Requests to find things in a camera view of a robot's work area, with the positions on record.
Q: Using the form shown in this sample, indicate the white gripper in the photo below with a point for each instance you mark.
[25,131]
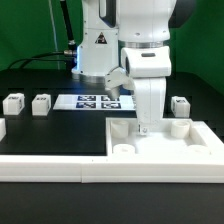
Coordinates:
[147,69]

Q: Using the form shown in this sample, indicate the white square table top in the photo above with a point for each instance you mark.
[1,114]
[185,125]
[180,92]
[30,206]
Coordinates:
[168,137]

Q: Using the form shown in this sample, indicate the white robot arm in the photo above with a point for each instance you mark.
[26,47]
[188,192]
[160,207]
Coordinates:
[125,45]

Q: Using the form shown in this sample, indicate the white sheet with AprilTags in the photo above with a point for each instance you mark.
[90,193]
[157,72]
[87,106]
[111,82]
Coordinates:
[93,102]

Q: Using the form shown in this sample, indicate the white U-shaped obstacle fence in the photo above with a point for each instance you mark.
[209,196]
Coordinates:
[113,168]

